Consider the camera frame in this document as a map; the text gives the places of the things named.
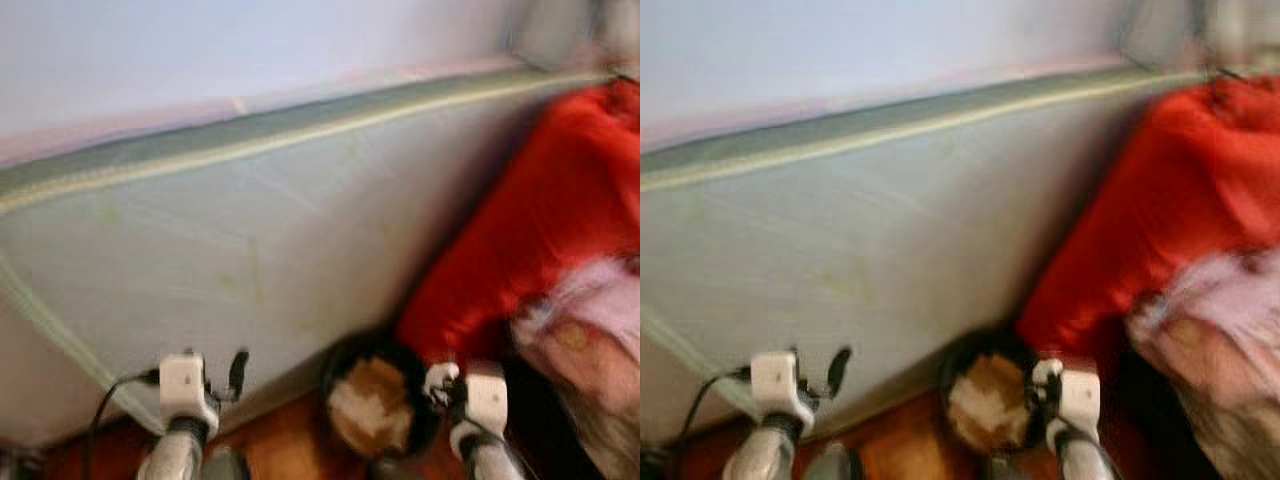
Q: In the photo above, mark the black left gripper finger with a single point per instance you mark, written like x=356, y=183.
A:
x=838, y=370
x=238, y=372

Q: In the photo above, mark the white tissue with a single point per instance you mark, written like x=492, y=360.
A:
x=1045, y=368
x=442, y=372

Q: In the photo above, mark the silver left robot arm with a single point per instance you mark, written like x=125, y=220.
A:
x=175, y=455
x=765, y=458

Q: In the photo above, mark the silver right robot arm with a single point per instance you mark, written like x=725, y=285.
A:
x=490, y=460
x=1080, y=460

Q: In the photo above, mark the crumpled paper waste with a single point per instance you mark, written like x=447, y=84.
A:
x=370, y=400
x=985, y=400

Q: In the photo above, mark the black waste bin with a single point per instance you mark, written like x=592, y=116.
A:
x=965, y=342
x=350, y=345

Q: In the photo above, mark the pale green upright mattress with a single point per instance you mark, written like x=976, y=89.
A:
x=850, y=240
x=200, y=230

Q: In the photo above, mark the pink cartoon print blanket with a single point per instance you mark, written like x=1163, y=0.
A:
x=590, y=320
x=1210, y=320

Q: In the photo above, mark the bed with beige bedspread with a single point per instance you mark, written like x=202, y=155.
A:
x=610, y=440
x=1240, y=440

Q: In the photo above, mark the large red cushion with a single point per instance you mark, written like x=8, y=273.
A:
x=1150, y=230
x=530, y=230

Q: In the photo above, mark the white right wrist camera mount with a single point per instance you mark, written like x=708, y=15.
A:
x=487, y=395
x=1080, y=392

